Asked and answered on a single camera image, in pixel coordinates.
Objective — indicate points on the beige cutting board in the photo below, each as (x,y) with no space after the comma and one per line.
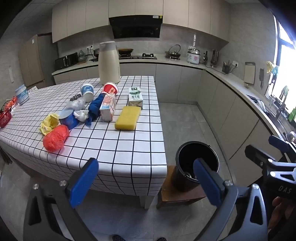
(249,73)

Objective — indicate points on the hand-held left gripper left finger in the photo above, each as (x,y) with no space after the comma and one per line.
(84,180)

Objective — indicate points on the black bucket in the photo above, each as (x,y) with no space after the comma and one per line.
(183,172)

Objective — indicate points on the dish rack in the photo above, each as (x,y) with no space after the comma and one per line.
(261,104)

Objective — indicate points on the red plastic bag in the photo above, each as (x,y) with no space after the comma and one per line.
(55,139)

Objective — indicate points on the lidded cooking pot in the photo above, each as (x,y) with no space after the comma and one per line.
(96,53)

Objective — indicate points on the black cleaver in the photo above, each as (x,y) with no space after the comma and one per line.
(261,76)

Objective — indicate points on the metal knife rack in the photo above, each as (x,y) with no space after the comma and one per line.
(214,59)

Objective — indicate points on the yellow bag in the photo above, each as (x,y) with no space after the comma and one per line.
(49,124)

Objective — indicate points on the person's dark shoe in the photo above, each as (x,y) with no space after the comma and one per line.
(118,238)
(161,239)

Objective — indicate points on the white rice cooker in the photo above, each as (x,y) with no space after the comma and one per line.
(193,56)

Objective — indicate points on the orange white milk carton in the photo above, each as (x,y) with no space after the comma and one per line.
(108,107)

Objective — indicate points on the beige base cabinets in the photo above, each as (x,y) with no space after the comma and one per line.
(208,92)

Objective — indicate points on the green cloth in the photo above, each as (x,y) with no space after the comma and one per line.
(285,92)

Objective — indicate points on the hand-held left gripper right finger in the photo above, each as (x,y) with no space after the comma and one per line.
(207,183)

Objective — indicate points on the person's right hand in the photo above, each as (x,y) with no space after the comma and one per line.
(282,210)

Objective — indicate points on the black gas stove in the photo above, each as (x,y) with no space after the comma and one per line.
(138,56)

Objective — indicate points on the kitchen sink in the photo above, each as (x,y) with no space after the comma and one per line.
(272,118)

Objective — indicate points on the red basket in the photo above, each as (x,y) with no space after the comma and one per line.
(5,118)

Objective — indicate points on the black microwave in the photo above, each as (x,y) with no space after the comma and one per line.
(66,61)

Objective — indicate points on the white black checkered tablecloth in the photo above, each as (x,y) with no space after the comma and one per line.
(129,148)

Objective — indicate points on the beige upper cabinets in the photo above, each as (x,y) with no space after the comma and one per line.
(185,16)

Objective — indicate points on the brown wooden stool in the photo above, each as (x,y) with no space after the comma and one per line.
(175,197)

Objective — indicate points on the yellow sponge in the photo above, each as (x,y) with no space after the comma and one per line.
(128,118)

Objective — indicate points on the clear plastic bag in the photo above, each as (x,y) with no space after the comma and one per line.
(76,104)

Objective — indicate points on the blue can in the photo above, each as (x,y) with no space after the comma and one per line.
(68,120)

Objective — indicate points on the black wok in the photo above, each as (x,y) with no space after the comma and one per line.
(126,50)

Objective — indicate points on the dark utensil holder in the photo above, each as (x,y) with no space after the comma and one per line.
(226,69)

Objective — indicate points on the kitchen window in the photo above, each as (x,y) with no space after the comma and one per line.
(288,58)

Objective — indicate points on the cream thermos jug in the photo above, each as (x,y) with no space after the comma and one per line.
(109,64)

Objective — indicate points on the dark steel wool scrubber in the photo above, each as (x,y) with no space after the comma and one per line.
(75,97)

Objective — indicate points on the black range hood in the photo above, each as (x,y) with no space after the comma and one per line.
(136,26)

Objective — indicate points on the blue white tub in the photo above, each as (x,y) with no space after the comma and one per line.
(22,95)

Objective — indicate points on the green soap bottle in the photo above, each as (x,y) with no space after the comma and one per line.
(293,114)

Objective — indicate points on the hanging blue glove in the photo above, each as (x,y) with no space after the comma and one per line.
(275,70)

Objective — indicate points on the blue white paper cup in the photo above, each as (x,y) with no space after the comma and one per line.
(87,92)

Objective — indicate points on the blue cloth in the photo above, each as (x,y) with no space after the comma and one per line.
(94,109)

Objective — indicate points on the green white milk carton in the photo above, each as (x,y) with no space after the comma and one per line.
(135,98)

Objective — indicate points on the metal kitchen faucet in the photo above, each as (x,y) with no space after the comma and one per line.
(278,109)

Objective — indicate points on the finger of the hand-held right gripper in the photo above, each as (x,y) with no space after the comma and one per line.
(255,153)
(278,141)

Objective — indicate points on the red paper cup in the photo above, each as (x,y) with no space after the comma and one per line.
(110,88)

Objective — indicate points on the white tissue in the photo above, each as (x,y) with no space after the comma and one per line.
(80,115)

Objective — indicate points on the hanging yellow gloves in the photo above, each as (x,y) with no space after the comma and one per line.
(269,66)

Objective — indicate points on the dark glass bottle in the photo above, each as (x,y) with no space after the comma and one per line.
(205,59)

